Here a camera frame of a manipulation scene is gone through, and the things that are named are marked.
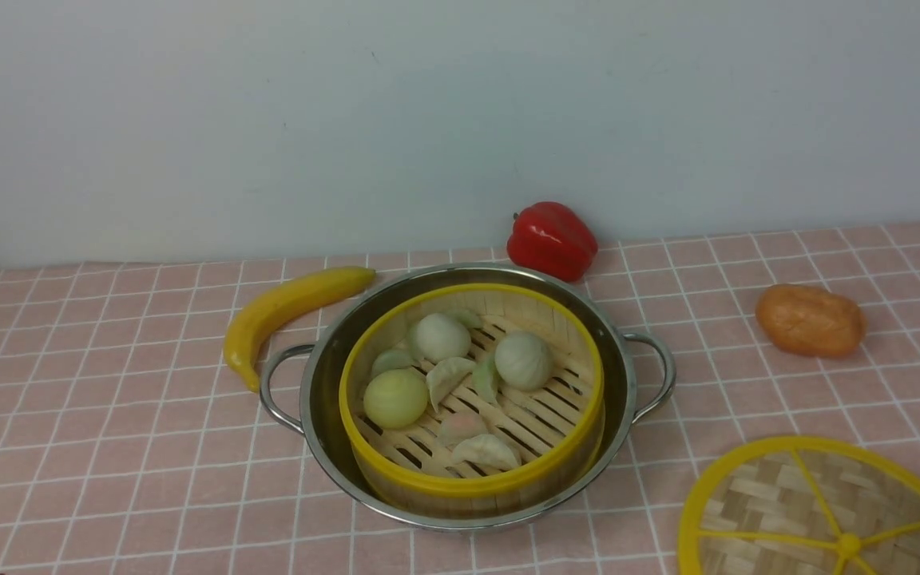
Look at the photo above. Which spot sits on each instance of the yellow bamboo steamer basket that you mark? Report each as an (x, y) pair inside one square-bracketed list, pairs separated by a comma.
[(539, 442)]

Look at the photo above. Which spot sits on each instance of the yellow woven steamer lid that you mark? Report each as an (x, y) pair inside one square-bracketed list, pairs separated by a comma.
[(801, 505)]

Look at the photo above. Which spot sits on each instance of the stainless steel pot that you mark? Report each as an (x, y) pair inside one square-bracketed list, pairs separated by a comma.
[(300, 386)]

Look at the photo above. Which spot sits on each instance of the green toy dumpling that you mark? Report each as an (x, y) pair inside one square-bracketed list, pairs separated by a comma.
[(391, 359), (466, 317), (485, 379)]

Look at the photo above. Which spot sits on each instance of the white toy bun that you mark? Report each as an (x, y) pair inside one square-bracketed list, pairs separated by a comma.
[(437, 337), (523, 360)]

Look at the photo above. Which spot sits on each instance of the pale toy dumpling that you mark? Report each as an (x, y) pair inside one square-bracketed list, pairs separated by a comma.
[(445, 376)]

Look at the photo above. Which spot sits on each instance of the red toy bell pepper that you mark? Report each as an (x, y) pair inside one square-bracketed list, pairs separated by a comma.
[(550, 238)]

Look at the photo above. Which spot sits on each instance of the yellowish toy bun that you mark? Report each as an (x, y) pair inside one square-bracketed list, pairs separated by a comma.
[(396, 398)]

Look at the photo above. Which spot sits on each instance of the yellow toy banana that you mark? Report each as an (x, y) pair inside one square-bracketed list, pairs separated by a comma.
[(264, 315)]

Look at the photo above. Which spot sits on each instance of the brown toy potato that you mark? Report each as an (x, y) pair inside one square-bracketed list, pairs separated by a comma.
[(810, 321)]

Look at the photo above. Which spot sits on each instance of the pink checkered tablecloth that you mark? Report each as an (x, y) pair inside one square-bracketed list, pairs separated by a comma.
[(127, 448)]

